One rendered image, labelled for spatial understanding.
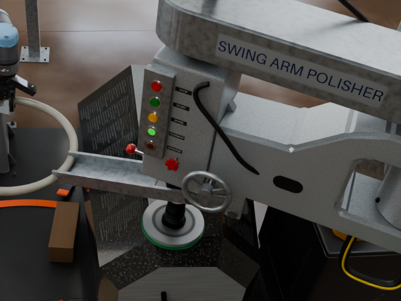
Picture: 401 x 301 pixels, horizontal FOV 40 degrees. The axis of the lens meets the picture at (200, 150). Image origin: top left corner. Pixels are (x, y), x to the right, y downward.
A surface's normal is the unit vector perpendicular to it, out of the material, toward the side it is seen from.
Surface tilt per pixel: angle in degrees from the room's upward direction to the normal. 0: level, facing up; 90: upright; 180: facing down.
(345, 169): 90
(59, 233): 0
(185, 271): 90
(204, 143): 90
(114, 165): 90
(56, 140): 0
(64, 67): 0
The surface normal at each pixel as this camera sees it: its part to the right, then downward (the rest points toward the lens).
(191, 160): -0.34, 0.59
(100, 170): -0.11, -0.80
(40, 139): 0.15, -0.73
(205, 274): 0.11, 0.68
